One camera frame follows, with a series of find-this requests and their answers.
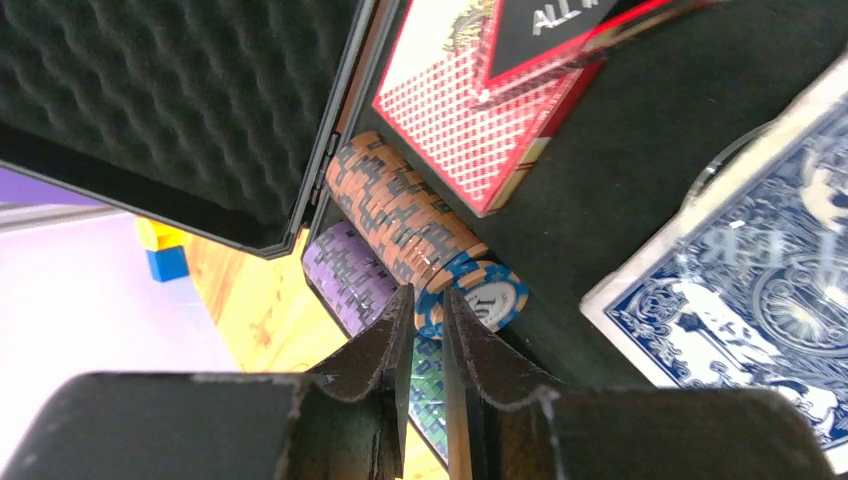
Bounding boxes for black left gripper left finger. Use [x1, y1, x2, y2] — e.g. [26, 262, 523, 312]
[2, 286, 415, 479]

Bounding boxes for blue playing card deck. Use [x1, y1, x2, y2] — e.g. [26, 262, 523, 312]
[580, 56, 847, 475]

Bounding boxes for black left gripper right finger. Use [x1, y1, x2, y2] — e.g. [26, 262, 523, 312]
[443, 288, 834, 479]

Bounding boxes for clear pink dealer button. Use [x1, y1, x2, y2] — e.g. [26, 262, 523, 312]
[682, 119, 848, 280]

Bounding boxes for teal poker chip stack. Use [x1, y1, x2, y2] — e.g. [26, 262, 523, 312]
[409, 335, 448, 468]

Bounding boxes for red playing card deck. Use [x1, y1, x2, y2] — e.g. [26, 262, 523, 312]
[372, 1, 602, 218]

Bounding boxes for coloured toy cylinders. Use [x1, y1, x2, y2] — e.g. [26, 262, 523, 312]
[135, 217, 190, 283]

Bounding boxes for red triangular card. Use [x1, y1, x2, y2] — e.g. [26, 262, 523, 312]
[471, 0, 730, 111]

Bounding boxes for purple poker chip stack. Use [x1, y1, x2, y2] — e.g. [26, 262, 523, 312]
[302, 221, 398, 336]

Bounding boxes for brown poker chip stack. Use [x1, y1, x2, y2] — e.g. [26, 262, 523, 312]
[325, 131, 489, 288]

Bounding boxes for black poker set case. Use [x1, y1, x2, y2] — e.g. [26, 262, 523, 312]
[1, 1, 847, 389]

